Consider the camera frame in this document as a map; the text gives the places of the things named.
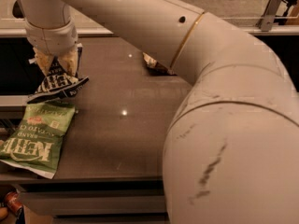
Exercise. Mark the grey drawer cabinet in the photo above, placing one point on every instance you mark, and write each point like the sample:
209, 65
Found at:
106, 201

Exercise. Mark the green jalapeno Kettle chip bag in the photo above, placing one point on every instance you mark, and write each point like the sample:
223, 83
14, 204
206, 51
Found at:
37, 142

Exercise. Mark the blue Kettle chip bag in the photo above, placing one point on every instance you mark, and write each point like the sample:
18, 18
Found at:
57, 84

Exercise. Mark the right metal railing bracket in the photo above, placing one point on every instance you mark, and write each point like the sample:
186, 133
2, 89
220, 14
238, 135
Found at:
267, 19

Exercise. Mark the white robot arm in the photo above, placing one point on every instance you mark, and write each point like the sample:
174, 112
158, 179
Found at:
231, 153

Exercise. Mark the brown and cream chip bag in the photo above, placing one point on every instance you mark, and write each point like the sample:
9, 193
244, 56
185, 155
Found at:
154, 65

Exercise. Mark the red soda can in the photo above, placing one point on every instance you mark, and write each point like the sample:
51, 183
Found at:
12, 203

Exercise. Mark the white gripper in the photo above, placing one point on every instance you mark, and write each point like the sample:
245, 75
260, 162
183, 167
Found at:
51, 41

